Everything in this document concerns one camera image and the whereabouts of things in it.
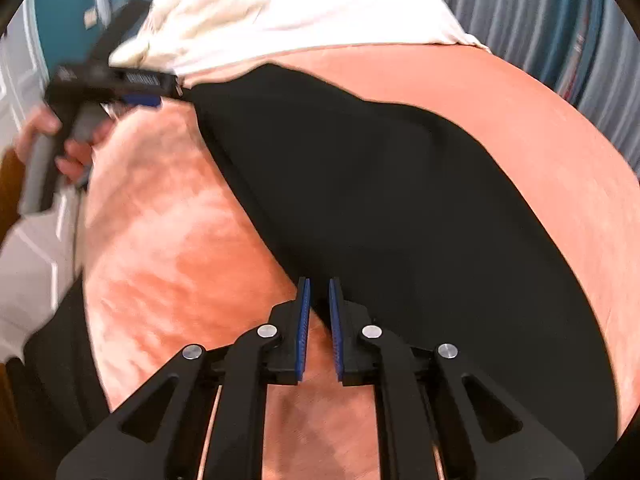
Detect white blanket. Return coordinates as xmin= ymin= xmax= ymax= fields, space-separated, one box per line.
xmin=170 ymin=0 xmax=493 ymax=78

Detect orange plush bed blanket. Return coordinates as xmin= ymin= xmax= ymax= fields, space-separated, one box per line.
xmin=82 ymin=45 xmax=640 ymax=480

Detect black pants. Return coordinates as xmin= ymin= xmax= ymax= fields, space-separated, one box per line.
xmin=182 ymin=62 xmax=623 ymax=480

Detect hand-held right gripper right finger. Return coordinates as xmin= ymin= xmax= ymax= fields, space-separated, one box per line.
xmin=327 ymin=276 xmax=586 ymax=480

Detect grey curtain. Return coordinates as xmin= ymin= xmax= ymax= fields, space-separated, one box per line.
xmin=600 ymin=5 xmax=640 ymax=176
xmin=417 ymin=0 xmax=591 ymax=106

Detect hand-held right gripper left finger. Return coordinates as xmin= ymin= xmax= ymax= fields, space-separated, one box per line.
xmin=56 ymin=276 xmax=312 ymax=480

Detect white panelled door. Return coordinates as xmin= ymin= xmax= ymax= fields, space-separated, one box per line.
xmin=0 ymin=0 xmax=93 ymax=361

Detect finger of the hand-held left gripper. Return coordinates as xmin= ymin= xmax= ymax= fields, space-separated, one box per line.
xmin=120 ymin=75 xmax=183 ymax=111

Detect person's left hand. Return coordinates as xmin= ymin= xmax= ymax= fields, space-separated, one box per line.
xmin=14 ymin=109 xmax=112 ymax=186

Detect dark cloth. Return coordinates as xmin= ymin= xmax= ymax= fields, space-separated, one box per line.
xmin=7 ymin=277 xmax=113 ymax=466

